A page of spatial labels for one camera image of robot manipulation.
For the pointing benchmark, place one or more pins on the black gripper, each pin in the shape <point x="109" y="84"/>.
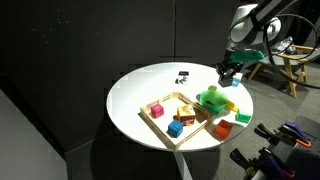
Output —
<point x="227" y="69"/>

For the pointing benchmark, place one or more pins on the light blue toy block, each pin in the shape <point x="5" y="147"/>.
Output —
<point x="237" y="79"/>

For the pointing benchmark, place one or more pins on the yellow toy block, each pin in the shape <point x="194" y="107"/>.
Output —
<point x="231" y="106"/>

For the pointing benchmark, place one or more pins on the green toy block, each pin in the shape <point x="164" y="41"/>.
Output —
<point x="242" y="116"/>

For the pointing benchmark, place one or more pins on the orange toy block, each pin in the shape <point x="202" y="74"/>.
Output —
<point x="223" y="128"/>

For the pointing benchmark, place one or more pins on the multicolour picture block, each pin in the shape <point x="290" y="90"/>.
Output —
<point x="186" y="114"/>

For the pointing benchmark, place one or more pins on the dark blue toy block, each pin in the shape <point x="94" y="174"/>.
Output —
<point x="175" y="128"/>

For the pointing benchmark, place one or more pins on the pink toy block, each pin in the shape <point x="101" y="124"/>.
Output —
<point x="157" y="110"/>

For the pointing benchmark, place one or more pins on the green plastic bowl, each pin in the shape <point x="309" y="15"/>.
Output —
<point x="213" y="100"/>

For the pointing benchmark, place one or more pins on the black white patterned card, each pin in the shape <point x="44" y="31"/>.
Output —
<point x="181" y="80"/>

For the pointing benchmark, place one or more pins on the wooden tray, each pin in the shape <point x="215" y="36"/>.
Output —
<point x="175" y="119"/>

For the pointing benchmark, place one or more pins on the wooden armchair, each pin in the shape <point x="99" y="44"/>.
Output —
<point x="290" y="59"/>

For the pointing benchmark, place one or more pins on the purple orange spring clamp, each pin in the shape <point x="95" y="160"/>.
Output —
<point x="288" y="133"/>

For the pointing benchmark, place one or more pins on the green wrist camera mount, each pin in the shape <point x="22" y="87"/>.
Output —
<point x="246" y="55"/>

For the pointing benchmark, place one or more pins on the white table pedestal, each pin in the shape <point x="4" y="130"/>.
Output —
<point x="182" y="165"/>

